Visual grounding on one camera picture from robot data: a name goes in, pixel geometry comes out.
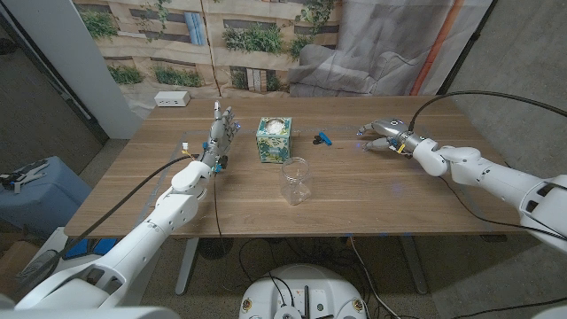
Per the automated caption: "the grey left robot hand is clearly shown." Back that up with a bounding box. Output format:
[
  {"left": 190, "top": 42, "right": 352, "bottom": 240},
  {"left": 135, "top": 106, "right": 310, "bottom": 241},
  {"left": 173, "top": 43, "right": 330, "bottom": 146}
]
[{"left": 198, "top": 100, "right": 242, "bottom": 175}]

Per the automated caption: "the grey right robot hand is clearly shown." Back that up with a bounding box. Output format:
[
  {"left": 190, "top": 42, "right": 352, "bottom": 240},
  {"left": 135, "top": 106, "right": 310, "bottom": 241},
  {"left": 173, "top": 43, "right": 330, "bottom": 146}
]
[{"left": 356, "top": 118, "right": 426, "bottom": 156}]

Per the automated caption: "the teal floral tissue box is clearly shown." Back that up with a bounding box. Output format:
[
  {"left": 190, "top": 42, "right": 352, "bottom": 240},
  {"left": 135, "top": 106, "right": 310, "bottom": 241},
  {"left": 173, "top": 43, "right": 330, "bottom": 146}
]
[{"left": 255, "top": 116, "right": 293, "bottom": 164}]

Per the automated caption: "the clear plastic cup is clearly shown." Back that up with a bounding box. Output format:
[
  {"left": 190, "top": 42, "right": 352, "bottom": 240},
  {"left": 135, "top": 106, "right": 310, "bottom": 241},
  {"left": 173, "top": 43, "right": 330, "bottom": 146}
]
[{"left": 278, "top": 156, "right": 313, "bottom": 206}]

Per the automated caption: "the grey hand-held gripper tool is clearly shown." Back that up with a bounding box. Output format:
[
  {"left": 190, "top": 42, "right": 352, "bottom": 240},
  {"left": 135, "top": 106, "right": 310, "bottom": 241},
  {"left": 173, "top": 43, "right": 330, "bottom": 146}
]
[{"left": 0, "top": 158, "right": 50, "bottom": 195}]

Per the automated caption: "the brown cardboard box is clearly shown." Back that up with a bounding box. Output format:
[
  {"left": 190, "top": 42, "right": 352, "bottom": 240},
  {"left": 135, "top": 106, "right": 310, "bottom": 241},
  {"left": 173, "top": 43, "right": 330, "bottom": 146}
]
[{"left": 0, "top": 241, "right": 41, "bottom": 284}]

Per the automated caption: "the white power strip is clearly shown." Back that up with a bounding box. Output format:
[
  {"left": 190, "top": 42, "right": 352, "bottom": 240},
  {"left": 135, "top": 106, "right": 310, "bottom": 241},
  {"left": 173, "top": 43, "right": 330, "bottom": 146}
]
[{"left": 153, "top": 90, "right": 191, "bottom": 108}]

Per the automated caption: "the printed fabric backdrop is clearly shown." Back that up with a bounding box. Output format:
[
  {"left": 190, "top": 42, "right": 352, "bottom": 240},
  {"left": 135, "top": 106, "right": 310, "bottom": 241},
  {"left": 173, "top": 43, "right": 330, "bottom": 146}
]
[{"left": 73, "top": 0, "right": 494, "bottom": 120}]

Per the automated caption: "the black round perforated disc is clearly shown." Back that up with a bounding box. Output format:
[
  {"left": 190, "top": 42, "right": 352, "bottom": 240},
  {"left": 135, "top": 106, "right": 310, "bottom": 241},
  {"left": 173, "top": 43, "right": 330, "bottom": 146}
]
[{"left": 198, "top": 237, "right": 235, "bottom": 261}]

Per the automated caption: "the blue flat panel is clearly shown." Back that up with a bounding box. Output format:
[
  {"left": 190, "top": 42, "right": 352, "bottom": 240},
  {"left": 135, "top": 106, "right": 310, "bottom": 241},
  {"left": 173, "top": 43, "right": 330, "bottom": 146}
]
[{"left": 64, "top": 237, "right": 119, "bottom": 261}]

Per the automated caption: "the white robot torso base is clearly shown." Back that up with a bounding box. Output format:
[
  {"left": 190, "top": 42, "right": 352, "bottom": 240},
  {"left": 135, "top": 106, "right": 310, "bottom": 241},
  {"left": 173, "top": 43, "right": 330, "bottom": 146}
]
[{"left": 237, "top": 263, "right": 369, "bottom": 319}]

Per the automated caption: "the blue-grey storage case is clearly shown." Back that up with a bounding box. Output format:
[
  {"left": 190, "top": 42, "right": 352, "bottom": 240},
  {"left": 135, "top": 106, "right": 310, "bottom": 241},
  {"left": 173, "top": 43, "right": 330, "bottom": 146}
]
[{"left": 0, "top": 155, "right": 93, "bottom": 240}]

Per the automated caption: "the white floor platform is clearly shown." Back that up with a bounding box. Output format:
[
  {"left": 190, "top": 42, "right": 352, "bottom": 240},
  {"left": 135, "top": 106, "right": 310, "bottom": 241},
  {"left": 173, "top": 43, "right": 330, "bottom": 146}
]
[{"left": 33, "top": 227, "right": 89, "bottom": 271}]

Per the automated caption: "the grey foot pedal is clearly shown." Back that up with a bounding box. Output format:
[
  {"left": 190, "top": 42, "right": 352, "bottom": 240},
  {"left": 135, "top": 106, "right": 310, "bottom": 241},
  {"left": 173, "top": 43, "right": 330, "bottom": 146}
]
[{"left": 15, "top": 250, "right": 59, "bottom": 284}]

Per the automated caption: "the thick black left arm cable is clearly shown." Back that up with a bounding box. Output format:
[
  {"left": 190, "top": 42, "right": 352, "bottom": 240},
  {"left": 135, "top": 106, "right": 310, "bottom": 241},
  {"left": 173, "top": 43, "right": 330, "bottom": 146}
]
[{"left": 7, "top": 153, "right": 201, "bottom": 302}]

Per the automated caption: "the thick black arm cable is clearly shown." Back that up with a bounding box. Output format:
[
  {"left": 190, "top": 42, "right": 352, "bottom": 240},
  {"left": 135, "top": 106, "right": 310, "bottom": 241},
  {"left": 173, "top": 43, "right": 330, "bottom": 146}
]
[
  {"left": 7, "top": 153, "right": 201, "bottom": 302},
  {"left": 408, "top": 89, "right": 567, "bottom": 133}
]

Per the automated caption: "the thin black left wrist cable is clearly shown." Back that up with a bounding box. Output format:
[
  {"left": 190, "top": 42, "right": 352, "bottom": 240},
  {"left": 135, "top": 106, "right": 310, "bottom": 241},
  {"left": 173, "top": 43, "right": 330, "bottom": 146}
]
[{"left": 212, "top": 172, "right": 225, "bottom": 243}]

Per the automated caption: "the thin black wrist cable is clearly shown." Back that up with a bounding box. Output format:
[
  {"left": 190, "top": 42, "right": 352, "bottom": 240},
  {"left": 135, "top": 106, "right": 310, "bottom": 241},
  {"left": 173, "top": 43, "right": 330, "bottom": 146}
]
[
  {"left": 438, "top": 175, "right": 567, "bottom": 243},
  {"left": 212, "top": 172, "right": 225, "bottom": 243}
]

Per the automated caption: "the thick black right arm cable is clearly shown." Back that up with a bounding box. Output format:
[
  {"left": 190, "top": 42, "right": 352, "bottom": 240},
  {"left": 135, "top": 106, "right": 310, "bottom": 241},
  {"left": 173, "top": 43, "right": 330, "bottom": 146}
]
[{"left": 408, "top": 89, "right": 567, "bottom": 133}]

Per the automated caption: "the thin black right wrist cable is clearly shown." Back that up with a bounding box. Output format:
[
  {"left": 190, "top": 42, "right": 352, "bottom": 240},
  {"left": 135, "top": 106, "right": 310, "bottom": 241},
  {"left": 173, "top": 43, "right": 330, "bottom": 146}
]
[{"left": 438, "top": 175, "right": 567, "bottom": 243}]

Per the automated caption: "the black floor cable tangle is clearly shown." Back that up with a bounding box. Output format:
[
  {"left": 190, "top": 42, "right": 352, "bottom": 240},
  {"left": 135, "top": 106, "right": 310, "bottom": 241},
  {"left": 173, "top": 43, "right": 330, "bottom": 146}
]
[{"left": 237, "top": 237, "right": 355, "bottom": 293}]

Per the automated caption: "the grey floor cable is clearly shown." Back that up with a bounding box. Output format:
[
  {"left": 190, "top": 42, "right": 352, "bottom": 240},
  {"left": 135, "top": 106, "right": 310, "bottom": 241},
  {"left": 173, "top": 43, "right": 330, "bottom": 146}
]
[{"left": 348, "top": 237, "right": 392, "bottom": 319}]

